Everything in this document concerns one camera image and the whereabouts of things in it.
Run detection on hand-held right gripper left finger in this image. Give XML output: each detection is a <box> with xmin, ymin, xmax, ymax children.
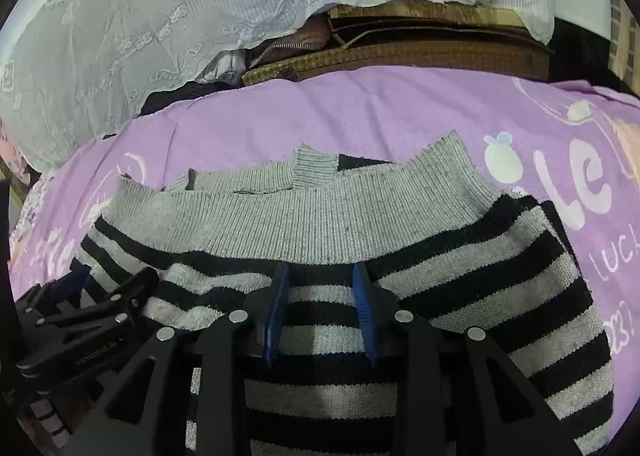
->
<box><xmin>60</xmin><ymin>263</ymin><xmax>291</xmax><ymax>456</ymax></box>

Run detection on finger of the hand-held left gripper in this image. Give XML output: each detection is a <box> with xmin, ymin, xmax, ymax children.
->
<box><xmin>30</xmin><ymin>266</ymin><xmax>161</xmax><ymax>352</ymax></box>
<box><xmin>15</xmin><ymin>266</ymin><xmax>93</xmax><ymax>321</ymax></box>

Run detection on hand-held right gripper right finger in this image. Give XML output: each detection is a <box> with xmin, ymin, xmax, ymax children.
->
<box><xmin>352</xmin><ymin>263</ymin><xmax>586</xmax><ymax>456</ymax></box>

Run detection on black grey striped sweater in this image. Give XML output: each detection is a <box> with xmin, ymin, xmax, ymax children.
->
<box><xmin>70</xmin><ymin>131</ymin><xmax>616</xmax><ymax>456</ymax></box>

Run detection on floral patterned cloth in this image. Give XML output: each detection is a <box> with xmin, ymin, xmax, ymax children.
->
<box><xmin>0</xmin><ymin>121</ymin><xmax>46</xmax><ymax>217</ymax></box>

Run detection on purple printed blanket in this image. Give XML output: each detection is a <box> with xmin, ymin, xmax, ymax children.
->
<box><xmin>10</xmin><ymin>65</ymin><xmax>640</xmax><ymax>456</ymax></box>

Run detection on silver white cloth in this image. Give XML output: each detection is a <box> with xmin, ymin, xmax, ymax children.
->
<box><xmin>197</xmin><ymin>49</ymin><xmax>251</xmax><ymax>87</ymax></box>

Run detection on white lace cloth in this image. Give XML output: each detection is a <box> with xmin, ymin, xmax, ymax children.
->
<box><xmin>0</xmin><ymin>0</ymin><xmax>556</xmax><ymax>172</ymax></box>

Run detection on flattened cardboard sheets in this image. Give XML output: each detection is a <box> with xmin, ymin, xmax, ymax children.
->
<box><xmin>327</xmin><ymin>0</ymin><xmax>556</xmax><ymax>54</ymax></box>

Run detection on lattice panel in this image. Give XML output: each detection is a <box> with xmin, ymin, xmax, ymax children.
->
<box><xmin>607</xmin><ymin>0</ymin><xmax>637</xmax><ymax>82</ymax></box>

